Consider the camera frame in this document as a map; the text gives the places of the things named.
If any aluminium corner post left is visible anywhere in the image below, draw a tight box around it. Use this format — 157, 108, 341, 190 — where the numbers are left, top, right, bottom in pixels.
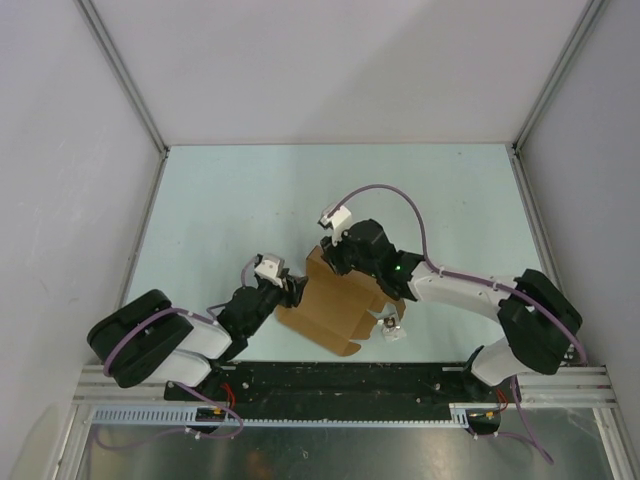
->
74, 0, 169, 158

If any aluminium corner post right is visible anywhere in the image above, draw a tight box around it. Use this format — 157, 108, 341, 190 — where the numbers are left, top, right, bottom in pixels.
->
512, 0, 610, 152

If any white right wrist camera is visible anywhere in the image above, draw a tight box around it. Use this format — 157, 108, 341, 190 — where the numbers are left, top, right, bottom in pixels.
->
318, 205, 353, 246

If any brown cardboard box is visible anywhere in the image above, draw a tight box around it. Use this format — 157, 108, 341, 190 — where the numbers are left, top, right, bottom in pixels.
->
275, 246, 406, 357

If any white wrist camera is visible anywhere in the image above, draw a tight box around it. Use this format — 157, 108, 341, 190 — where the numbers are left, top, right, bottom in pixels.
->
318, 205, 353, 246
254, 254, 285, 288

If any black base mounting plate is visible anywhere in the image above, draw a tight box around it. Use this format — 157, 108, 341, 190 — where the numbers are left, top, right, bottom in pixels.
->
193, 361, 510, 406

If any aluminium corner post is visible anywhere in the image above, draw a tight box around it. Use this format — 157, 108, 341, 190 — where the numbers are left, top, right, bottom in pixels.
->
512, 0, 610, 152
74, 0, 169, 158

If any small clear plastic packet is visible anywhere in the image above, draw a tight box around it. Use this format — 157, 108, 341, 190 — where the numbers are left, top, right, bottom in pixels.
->
379, 317, 406, 342

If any aluminium rail right side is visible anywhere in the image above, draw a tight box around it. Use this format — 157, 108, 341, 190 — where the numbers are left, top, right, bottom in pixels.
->
506, 144, 563, 292

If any grey slotted cable duct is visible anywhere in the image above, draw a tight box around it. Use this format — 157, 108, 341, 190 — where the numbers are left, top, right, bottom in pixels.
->
91, 405, 500, 430

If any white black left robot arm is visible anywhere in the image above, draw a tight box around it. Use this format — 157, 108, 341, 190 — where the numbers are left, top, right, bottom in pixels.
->
87, 272, 308, 400

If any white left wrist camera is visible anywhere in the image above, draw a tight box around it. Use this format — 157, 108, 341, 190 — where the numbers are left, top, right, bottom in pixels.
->
254, 254, 285, 288

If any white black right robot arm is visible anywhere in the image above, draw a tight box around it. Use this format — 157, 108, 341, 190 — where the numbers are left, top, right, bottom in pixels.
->
319, 217, 583, 401

